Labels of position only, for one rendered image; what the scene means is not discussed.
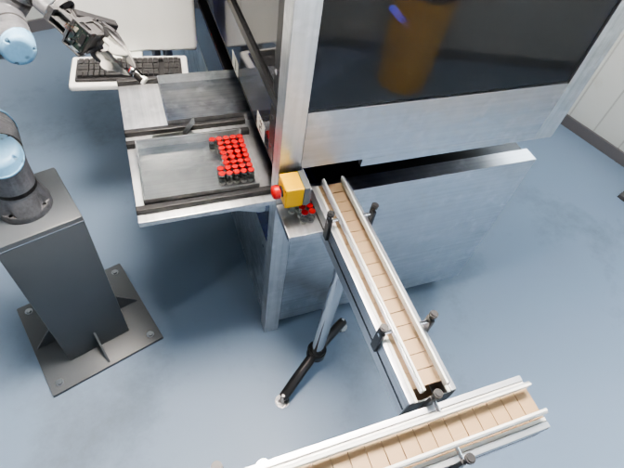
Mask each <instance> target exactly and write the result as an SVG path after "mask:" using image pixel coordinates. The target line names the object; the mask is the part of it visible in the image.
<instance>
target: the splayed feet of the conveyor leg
mask: <svg viewBox="0 0 624 468"><path fill-rule="evenodd" d="M346 329H347V325H346V321H345V319H344V318H339V319H338V320H337V321H336V322H335V323H334V324H333V325H332V326H331V329H330V332H329V335H328V338H327V341H326V344H325V346H324V349H323V351H322V353H321V354H319V355H316V354H314V353H313V352H312V350H311V347H312V344H313V342H311V343H310V344H309V345H308V348H307V351H306V357H305V359H304V360H303V361H302V363H301V364H300V365H299V367H298V368H297V370H296V371H295V372H294V374H293V375H292V377H291V379H290V380H289V381H288V382H287V383H286V385H285V386H284V387H283V389H282V390H281V392H280V393H279V395H277V397H276V399H275V403H276V406H277V407H278V408H280V409H285V408H287V407H288V406H289V403H290V399H289V397H290V396H291V394H292V393H293V391H294V390H295V388H296V387H297V385H298V384H299V383H300V382H301V381H302V379H303V378H304V376H305V375H306V373H307V372H308V370H309V369H310V368H311V366H312V365H313V364H314V362H320V361H322V360H323V359H324V358H325V355H326V351H327V349H326V347H327V345H328V344H329V343H330V342H331V341H332V339H333V338H334V337H335V336H336V335H337V334H338V333H339V332H345V331H346Z"/></svg>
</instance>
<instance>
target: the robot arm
mask: <svg viewBox="0 0 624 468"><path fill-rule="evenodd" d="M32 7H34V8H35V9H37V10H38V11H39V12H40V13H41V14H42V15H43V16H44V19H45V20H46V21H48V22H49V23H50V24H51V25H52V26H53V27H54V28H56V29H57V30H58V31H59V32H60V33H61V34H62V35H63V38H62V41H61V42H62V43H63V44H64V45H65V46H66V47H68V48H69V49H70V50H71V51H72V52H73V53H74V54H75V55H76V56H78V57H83V56H85V53H86V54H89V53H90V55H91V57H92V58H93V59H94V60H96V61H98V62H100V64H99V66H100V67H101V68H102V69H103V70H105V71H113V72H118V73H120V74H123V75H128V76H130V75H131V74H130V73H129V72H128V68H126V67H125V66H124V65H123V64H122V63H121V62H120V61H118V60H117V59H115V57H114V56H119V57H122V58H124V59H125V60H126V62H127V63H128V64H129V65H130V66H131V67H133V68H134V69H135V68H136V64H135V62H134V60H133V58H132V56H131V54H130V52H129V50H128V48H127V47H126V45H125V42H124V40H123V39H122V37H121V36H120V34H118V33H117V32H116V31H117V29H118V27H119V26H118V24H117V22H116V21H115V20H114V19H108V18H104V17H101V16H98V15H95V14H91V13H88V12H84V11H82V10H78V9H75V4H74V3H73V1H72V0H0V59H6V60H7V61H9V62H10V63H13V64H18V65H26V64H29V63H31V62H32V61H33V60H34V59H35V57H36V54H37V48H36V44H35V39H34V37H33V35H32V33H31V30H30V28H29V25H28V22H27V20H26V17H27V15H28V13H29V12H30V10H31V8H32ZM65 39H66V40H65ZM104 43H105V44H107V45H108V47H109V49H108V51H103V52H102V49H104V47H103V45H104ZM70 45H72V46H73V47H74V48H75V49H76V50H78V51H79V52H78V53H76V52H75V51H74V50H73V49H71V48H70V47H69V46H70ZM113 55H114V56H113ZM52 204H53V199H52V196H51V194H50V192H49V190H48V189H47V188H46V187H45V186H43V185H42V184H41V183H40V182H39V181H38V180H36V178H35V176H34V173H33V170H32V168H31V166H30V165H29V163H28V160H27V157H26V154H25V151H24V148H23V145H22V142H21V139H20V131H19V129H18V126H17V124H16V123H15V121H14V119H13V118H12V117H11V116H10V115H9V114H8V113H7V112H6V111H4V110H1V109H0V218H1V219H2V220H4V221H5V222H7V223H9V224H14V225H23V224H28V223H31V222H34V221H36V220H38V219H40V218H42V217H43V216H45V215H46V214H47V213H48V212H49V210H50V209H51V207H52Z"/></svg>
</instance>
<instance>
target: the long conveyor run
mask: <svg viewBox="0 0 624 468"><path fill-rule="evenodd" d="M522 381H523V380H522V379H521V377H520V375H518V376H515V377H513V378H510V379H507V380H504V381H501V382H498V383H494V384H491V385H488V386H485V387H482V388H479V389H477V390H474V391H472V392H469V393H466V394H463V395H460V396H455V397H453V398H450V399H447V400H444V401H441V402H438V403H437V400H438V399H440V398H442V397H443V392H442V390H441V389H439V388H437V389H435V390H434V391H433V395H432V396H429V397H428V398H427V399H426V400H425V401H424V402H423V404H422V405H421V406H420V407H419V408H418V409H416V410H414V411H411V412H408V413H405V414H402V415H399V416H396V417H394V418H391V419H389V420H386V421H383V422H378V423H376V424H373V425H370V426H367V427H364V428H361V429H358V430H356V431H353V432H350V433H347V434H344V435H339V436H337V437H334V438H331V439H328V440H325V441H322V442H319V443H317V444H314V445H311V446H308V447H305V448H301V449H298V450H296V451H293V452H290V453H287V454H284V455H281V456H278V457H276V458H273V459H270V460H267V461H262V462H259V463H257V464H254V465H251V466H248V467H245V468H462V467H463V466H465V465H467V464H469V465H472V464H474V463H475V460H476V459H478V458H481V457H484V456H486V455H488V454H490V453H493V452H495V451H498V450H501V449H505V448H507V447H510V446H511V445H514V444H517V443H519V442H522V441H524V440H527V439H529V438H531V437H533V436H536V435H538V434H539V433H541V432H543V431H545V430H547V429H548V428H550V427H551V426H550V425H549V423H548V422H547V421H546V419H545V418H544V417H543V416H542V415H545V414H547V413H548V410H547V409H541V410H539V409H538V407H537V405H536V404H535V402H534V400H533V399H532V397H531V396H530V394H529V393H528V391H527V388H528V387H529V386H530V385H531V382H530V381H528V382H525V383H523V382H522ZM545 421H546V422H545Z"/></svg>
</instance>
